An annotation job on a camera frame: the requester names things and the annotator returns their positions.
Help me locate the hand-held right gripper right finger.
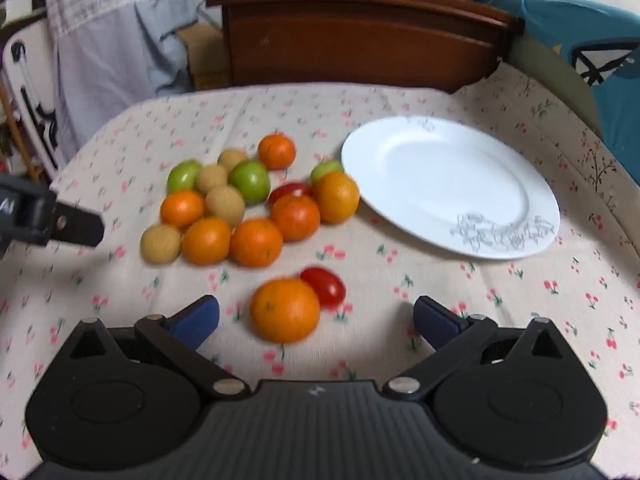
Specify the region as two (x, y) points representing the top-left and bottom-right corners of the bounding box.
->
(382, 296), (576, 402)

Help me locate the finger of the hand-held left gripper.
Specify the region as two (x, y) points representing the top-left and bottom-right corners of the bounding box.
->
(51, 202), (105, 248)

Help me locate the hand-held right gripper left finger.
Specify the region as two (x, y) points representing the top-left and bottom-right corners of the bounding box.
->
(65, 295), (251, 402)

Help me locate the small orange mandarin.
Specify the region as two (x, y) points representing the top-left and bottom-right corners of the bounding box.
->
(257, 132), (297, 171)
(270, 194), (322, 242)
(230, 217), (284, 268)
(181, 216), (233, 267)
(250, 277), (322, 345)
(313, 171), (361, 225)
(160, 189), (207, 228)

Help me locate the tan longan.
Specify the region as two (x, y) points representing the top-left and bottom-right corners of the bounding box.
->
(140, 223), (182, 264)
(205, 185), (246, 227)
(217, 147), (249, 171)
(195, 164), (230, 195)

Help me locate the red cherry tomato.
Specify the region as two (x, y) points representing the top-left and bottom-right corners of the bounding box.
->
(300, 266), (347, 309)
(268, 182), (313, 205)

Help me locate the green jujube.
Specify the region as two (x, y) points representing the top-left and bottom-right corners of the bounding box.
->
(227, 160), (272, 206)
(310, 159), (345, 186)
(166, 159), (204, 193)

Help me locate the white plate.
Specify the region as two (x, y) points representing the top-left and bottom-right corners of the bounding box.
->
(341, 116), (561, 260)

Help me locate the white black patterned object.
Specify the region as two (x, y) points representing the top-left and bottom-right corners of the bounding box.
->
(0, 20), (68, 181)

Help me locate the light blue garment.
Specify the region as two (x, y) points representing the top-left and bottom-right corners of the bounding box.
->
(50, 0), (206, 161)

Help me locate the open cardboard box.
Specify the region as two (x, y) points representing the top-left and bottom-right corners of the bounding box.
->
(175, 22), (231, 92)

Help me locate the brown wooden bed board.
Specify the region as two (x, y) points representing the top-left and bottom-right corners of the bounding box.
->
(205, 0), (523, 95)

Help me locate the teal printed pillow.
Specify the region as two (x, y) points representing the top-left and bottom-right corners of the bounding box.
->
(470, 0), (640, 186)

